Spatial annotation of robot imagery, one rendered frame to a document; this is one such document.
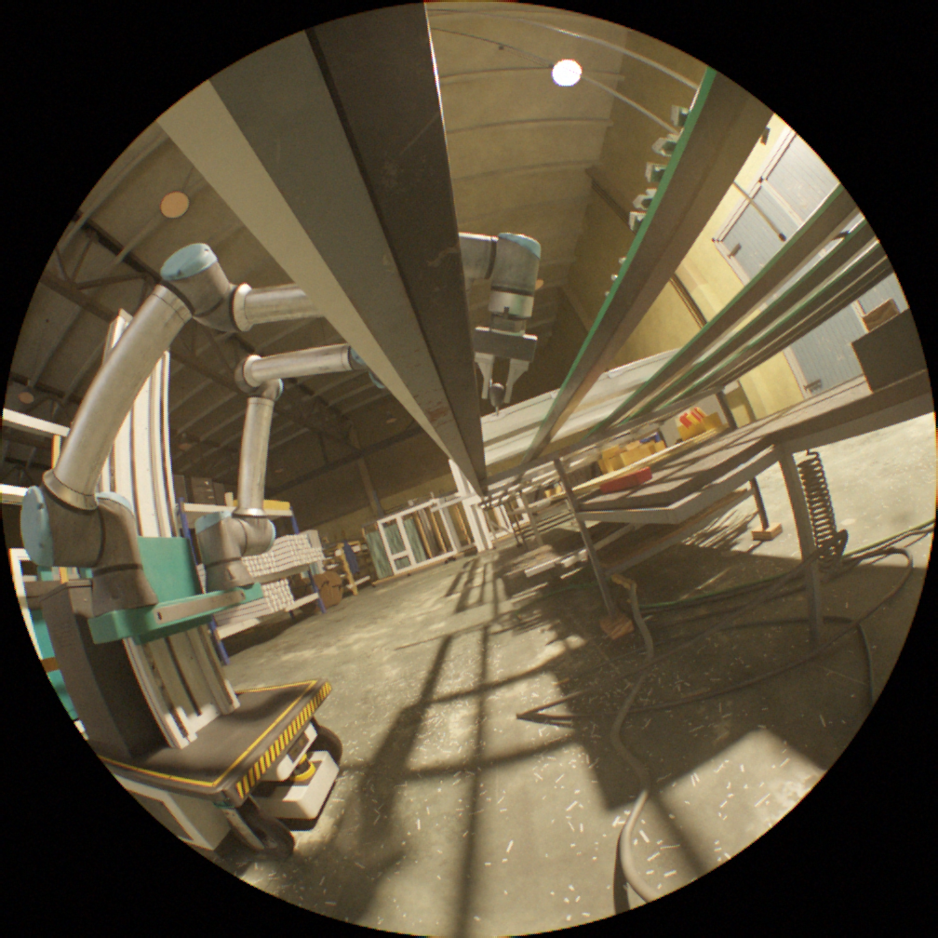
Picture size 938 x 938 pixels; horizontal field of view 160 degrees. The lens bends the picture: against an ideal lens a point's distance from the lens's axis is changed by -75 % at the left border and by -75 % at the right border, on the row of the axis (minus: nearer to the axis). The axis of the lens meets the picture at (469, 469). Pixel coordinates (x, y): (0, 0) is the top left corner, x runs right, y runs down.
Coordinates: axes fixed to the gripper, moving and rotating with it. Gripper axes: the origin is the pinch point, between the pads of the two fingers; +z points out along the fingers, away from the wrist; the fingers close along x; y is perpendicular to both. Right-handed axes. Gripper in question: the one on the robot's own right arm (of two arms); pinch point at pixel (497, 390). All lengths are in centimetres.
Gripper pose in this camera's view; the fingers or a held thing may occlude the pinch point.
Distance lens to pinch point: 75.3
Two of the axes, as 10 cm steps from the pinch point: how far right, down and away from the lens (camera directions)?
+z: -1.2, 8.5, 5.1
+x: -9.7, -2.0, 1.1
